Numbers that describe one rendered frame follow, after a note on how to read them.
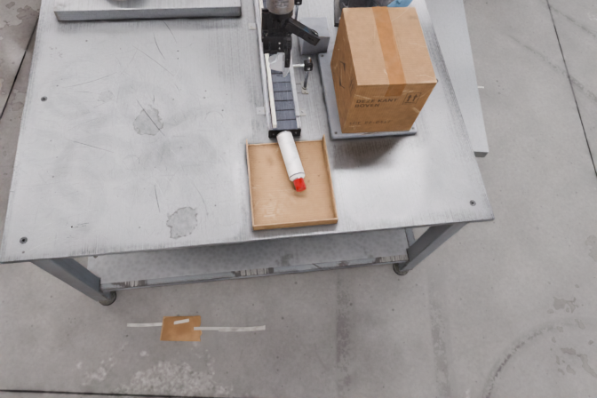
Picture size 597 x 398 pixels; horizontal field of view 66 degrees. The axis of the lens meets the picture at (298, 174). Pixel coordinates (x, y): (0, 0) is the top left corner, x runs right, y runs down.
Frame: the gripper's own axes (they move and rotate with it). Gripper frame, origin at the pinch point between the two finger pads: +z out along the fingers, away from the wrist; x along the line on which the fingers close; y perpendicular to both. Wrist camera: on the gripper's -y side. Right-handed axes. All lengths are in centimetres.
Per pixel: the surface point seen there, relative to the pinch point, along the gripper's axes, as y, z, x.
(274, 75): 1.8, 11.8, -17.8
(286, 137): 0.5, 20.1, 6.4
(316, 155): -9.4, 26.6, 9.2
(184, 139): 33.7, 23.6, 0.3
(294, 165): -0.9, 23.6, 16.3
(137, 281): 62, 91, 8
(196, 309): 40, 115, 10
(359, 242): -34, 89, 0
